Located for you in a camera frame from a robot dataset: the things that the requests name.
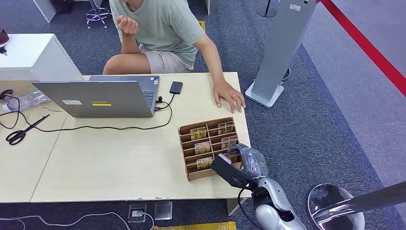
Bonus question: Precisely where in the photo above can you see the white floor cable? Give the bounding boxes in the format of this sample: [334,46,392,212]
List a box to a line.
[0,211,156,230]

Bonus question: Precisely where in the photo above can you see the white cabinet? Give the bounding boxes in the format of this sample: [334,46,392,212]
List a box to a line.
[0,33,84,82]

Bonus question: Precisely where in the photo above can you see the yellow patterned box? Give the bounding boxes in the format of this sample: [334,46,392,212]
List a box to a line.
[152,221,237,230]

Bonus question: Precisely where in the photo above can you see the grey laptop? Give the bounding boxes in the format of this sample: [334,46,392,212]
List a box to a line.
[32,75,161,119]

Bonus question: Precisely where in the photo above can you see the beige table leg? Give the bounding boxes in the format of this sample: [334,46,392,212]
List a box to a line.
[226,198,248,217]

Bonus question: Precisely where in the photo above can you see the black scissors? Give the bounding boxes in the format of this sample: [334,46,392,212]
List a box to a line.
[5,114,51,146]

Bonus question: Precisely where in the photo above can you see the black wrist plate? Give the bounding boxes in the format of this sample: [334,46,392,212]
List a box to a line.
[210,153,258,191]

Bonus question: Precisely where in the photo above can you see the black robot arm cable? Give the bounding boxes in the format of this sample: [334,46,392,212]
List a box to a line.
[237,188,264,230]

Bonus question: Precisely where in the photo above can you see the black bin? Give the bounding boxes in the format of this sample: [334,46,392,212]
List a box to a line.
[50,0,76,14]

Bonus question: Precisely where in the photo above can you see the black round gadget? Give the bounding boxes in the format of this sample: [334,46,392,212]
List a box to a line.
[0,89,15,104]

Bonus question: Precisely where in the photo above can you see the black portable drive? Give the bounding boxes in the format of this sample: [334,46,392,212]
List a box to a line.
[169,81,184,95]

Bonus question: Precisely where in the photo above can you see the long black cable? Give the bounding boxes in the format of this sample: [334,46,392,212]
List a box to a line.
[0,94,174,132]

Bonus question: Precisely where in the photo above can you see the metal floor socket cover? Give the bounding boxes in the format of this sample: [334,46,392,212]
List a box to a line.
[154,200,174,221]

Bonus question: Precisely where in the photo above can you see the grey kiosk stand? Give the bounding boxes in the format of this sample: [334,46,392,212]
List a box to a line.
[245,0,318,110]

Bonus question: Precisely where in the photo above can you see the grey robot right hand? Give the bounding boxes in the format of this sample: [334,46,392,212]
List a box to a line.
[227,143,270,180]

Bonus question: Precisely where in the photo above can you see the person's left hand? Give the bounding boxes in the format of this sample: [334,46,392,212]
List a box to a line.
[212,79,247,114]

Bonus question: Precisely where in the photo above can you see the person's right hand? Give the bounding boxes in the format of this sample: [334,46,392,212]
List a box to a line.
[116,15,139,36]

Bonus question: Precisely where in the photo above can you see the person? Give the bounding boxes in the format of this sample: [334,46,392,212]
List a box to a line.
[102,0,247,114]

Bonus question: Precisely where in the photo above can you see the dark red object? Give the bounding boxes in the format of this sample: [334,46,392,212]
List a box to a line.
[0,28,10,48]

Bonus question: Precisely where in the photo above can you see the red barrier belt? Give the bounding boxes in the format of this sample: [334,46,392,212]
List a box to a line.
[318,0,406,98]

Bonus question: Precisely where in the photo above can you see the clear plastic bottle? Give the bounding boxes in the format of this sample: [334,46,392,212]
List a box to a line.
[2,90,51,112]

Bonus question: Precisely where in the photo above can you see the dark round pole base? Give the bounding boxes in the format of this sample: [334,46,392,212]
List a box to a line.
[256,0,279,18]

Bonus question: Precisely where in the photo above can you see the white furniture panel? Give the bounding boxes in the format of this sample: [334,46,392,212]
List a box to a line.
[33,0,58,24]

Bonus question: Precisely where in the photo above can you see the chrome stool base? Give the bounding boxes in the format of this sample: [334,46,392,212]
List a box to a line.
[85,0,113,30]

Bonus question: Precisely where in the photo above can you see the brown cardboard card holder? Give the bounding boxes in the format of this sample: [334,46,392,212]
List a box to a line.
[177,116,246,182]

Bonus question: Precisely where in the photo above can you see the short black drive cable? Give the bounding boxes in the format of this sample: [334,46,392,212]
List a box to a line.
[155,93,176,112]

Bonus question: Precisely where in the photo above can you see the floor socket with plug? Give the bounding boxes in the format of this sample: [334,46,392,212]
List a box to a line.
[127,203,148,224]

